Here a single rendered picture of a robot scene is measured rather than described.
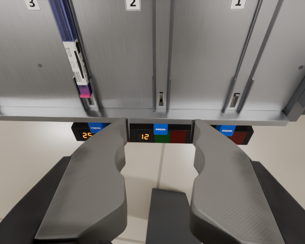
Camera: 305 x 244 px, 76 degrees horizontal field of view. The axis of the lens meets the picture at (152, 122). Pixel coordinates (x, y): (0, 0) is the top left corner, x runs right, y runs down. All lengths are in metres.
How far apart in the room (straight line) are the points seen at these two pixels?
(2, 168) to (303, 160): 1.61
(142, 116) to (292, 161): 1.05
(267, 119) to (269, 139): 0.84
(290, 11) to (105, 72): 0.22
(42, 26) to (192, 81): 0.20
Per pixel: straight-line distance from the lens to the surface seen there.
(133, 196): 1.13
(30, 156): 1.27
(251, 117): 0.33
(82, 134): 0.40
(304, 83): 0.33
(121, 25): 0.25
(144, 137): 0.38
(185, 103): 0.31
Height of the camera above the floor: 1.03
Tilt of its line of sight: 87 degrees down
